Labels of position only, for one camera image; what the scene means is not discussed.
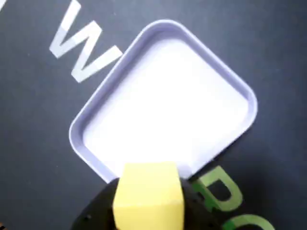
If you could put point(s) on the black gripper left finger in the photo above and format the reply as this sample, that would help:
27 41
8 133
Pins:
96 213

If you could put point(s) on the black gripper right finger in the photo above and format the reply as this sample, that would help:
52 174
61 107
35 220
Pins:
194 210

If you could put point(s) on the yellow wooden block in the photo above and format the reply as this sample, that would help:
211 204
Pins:
148 196

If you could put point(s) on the pale lavender tray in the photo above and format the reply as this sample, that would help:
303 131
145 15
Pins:
168 100

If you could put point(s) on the black mat with WOWROBO print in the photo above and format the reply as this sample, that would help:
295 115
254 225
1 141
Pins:
36 143

